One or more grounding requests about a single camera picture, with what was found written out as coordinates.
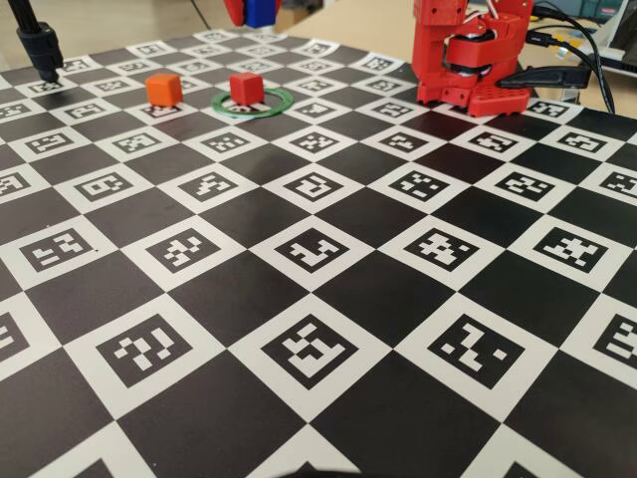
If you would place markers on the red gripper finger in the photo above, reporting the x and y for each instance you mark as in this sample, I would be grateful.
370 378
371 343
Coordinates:
235 11

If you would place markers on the blue cube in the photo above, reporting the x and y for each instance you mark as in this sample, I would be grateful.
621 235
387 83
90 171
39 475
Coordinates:
261 12

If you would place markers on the red cube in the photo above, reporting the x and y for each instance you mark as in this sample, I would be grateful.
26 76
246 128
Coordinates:
246 89

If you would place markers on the orange cube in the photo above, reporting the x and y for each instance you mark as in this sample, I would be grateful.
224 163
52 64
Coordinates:
163 89

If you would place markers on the cardboard box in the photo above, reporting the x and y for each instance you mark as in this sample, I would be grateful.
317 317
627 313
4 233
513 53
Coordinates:
298 17

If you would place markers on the black tripod leg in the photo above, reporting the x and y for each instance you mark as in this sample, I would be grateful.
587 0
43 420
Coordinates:
42 47

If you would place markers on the black white marker mat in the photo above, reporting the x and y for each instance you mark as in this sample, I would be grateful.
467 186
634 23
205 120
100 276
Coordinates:
318 279

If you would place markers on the black usb plug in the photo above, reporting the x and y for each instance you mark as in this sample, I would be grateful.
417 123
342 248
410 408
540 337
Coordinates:
540 40

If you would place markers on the black power plug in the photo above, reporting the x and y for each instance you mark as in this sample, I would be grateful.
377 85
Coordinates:
547 78

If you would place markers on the green box with red label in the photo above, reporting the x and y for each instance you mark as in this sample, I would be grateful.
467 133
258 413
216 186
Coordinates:
599 9

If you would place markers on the white laptop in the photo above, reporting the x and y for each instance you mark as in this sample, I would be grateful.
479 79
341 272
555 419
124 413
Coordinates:
622 55

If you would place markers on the black blurred camera mount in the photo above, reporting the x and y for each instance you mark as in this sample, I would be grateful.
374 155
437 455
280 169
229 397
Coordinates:
318 472

